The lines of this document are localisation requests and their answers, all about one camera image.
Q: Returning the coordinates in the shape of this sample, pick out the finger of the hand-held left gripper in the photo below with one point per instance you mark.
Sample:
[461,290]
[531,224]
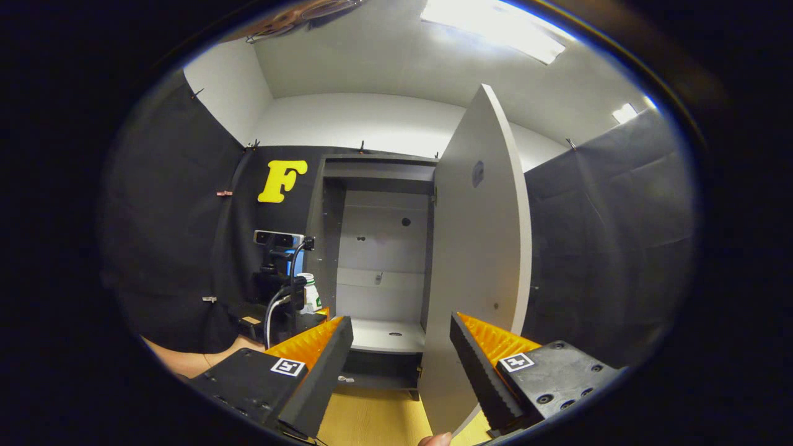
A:
[313,320]

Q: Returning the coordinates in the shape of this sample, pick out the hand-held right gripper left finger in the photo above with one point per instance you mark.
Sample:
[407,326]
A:
[322,381]

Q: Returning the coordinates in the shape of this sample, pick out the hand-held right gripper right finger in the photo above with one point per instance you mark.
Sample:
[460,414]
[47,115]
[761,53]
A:
[483,378]

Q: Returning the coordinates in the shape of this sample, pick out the clear bottle with green label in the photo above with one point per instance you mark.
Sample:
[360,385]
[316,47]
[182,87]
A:
[310,294]

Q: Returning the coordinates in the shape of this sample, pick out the beige cabinet door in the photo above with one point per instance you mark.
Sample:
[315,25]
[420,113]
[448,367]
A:
[480,248]

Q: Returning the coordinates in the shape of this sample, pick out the black backdrop cloth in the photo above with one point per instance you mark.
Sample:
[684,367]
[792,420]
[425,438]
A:
[173,235]

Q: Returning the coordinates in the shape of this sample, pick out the black binder clip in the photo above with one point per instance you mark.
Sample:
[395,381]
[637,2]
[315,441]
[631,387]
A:
[253,145]
[197,93]
[570,144]

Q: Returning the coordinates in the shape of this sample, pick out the small ceiling light panel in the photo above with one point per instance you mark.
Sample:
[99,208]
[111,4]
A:
[624,113]

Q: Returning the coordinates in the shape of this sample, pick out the large ceiling light panel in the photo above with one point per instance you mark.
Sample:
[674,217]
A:
[495,28]

